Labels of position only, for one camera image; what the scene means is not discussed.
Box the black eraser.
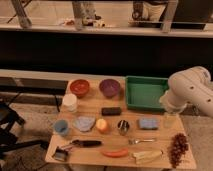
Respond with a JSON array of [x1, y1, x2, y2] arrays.
[[101, 107, 122, 116]]

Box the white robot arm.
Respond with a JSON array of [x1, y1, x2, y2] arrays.
[[159, 66, 213, 128]]

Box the metal cup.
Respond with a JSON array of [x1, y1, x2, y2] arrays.
[[117, 120, 130, 135]]

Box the white cup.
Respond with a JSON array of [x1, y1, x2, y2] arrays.
[[62, 93, 77, 112]]

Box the blue cup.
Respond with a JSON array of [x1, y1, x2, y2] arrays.
[[53, 120, 69, 136]]

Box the blue sponge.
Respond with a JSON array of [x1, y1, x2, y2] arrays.
[[138, 118, 158, 130]]

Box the red grapes bunch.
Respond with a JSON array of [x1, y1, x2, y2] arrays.
[[169, 133, 189, 168]]

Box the green plastic tray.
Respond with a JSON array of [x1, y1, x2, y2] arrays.
[[125, 76, 168, 111]]

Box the metal fork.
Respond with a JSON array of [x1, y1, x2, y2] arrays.
[[128, 139, 156, 145]]

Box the orange carrot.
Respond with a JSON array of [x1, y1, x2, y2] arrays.
[[101, 149, 129, 158]]

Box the peach fruit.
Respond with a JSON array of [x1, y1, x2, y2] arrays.
[[96, 119, 109, 133]]

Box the purple bowl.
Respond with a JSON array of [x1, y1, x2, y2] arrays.
[[99, 79, 121, 98]]

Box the blue-grey cloth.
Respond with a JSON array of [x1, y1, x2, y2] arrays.
[[73, 116, 96, 132]]

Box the red bowl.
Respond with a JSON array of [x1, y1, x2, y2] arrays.
[[70, 79, 90, 98]]

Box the person in background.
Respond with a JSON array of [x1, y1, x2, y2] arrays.
[[132, 0, 168, 23]]

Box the black chair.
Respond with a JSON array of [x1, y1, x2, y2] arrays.
[[0, 99, 50, 159]]

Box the black-handled peeler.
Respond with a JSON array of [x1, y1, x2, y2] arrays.
[[60, 140, 102, 150]]

